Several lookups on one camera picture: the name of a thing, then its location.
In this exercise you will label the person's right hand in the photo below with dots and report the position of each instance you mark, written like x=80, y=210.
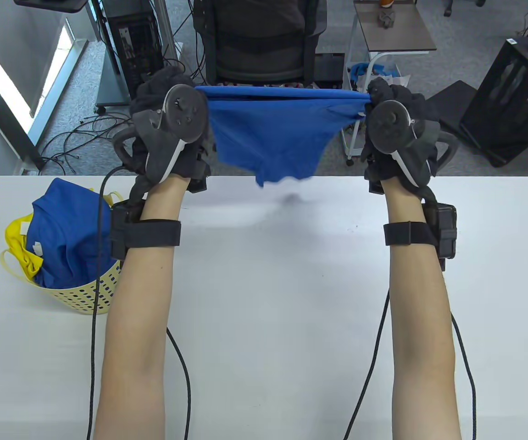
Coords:
x=422, y=112

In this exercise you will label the person's left hand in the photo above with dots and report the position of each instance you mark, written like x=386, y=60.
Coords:
x=163, y=80

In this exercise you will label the black and white hand controller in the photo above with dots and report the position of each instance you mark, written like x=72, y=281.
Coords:
x=186, y=112
x=390, y=126

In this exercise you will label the blue t-shirt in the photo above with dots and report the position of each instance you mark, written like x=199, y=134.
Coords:
x=62, y=229
x=273, y=133

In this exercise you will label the yellow t-shirt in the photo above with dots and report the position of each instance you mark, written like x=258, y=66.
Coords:
x=16, y=238

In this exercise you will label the person's right forearm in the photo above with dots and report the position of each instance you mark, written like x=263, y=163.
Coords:
x=422, y=321

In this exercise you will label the person's left forearm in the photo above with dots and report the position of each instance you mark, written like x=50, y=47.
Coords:
x=140, y=321

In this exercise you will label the black rolling platform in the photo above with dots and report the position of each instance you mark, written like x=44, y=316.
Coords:
x=456, y=98

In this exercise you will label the clear plastic bags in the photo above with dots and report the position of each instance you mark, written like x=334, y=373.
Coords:
x=399, y=80

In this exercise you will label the black computer tower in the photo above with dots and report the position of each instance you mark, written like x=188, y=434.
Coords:
x=130, y=41

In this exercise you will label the silver desk column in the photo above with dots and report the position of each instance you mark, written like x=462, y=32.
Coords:
x=165, y=27

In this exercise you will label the grey computer trolley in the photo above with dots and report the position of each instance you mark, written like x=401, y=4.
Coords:
x=108, y=91

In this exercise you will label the blue cloth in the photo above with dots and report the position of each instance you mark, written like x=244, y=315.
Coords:
x=360, y=69

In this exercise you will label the brown side table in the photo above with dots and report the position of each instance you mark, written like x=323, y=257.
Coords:
x=406, y=32

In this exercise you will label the white rolling cart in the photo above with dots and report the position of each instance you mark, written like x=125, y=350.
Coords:
x=345, y=146

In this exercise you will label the black mesh computer case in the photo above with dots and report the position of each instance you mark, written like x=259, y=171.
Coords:
x=507, y=101

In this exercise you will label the grey crumpled glove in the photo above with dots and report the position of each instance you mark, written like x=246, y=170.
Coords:
x=386, y=18

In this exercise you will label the black box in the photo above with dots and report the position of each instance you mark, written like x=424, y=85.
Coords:
x=328, y=66

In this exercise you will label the orange object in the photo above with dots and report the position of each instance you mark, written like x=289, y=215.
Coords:
x=386, y=3

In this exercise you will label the black desk top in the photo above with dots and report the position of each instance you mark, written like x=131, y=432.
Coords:
x=52, y=4

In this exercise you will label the yellow perforated laundry basket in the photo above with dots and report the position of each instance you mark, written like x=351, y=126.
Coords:
x=80, y=298

